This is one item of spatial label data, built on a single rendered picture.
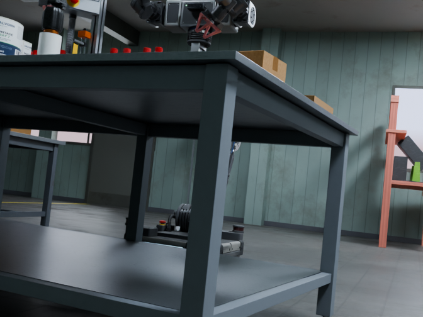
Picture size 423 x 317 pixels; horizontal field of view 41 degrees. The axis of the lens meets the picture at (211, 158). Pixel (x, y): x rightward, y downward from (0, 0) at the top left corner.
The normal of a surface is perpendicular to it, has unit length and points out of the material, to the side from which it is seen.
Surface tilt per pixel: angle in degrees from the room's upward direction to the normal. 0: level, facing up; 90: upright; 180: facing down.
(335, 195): 90
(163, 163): 90
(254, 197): 90
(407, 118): 90
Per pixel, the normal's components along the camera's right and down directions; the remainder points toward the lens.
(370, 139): -0.34, -0.09
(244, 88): 0.89, 0.07
